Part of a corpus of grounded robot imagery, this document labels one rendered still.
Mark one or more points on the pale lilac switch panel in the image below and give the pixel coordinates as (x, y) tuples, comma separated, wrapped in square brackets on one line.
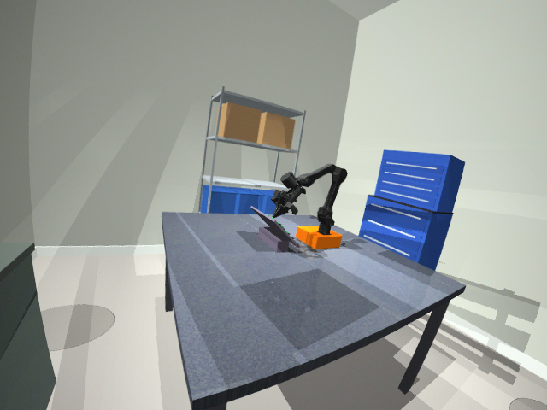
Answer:
[(274, 236)]

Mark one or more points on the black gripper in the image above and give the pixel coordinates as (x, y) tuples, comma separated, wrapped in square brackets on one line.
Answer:
[(283, 207)]

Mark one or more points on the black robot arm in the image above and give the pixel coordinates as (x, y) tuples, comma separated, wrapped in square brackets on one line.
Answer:
[(295, 185)]

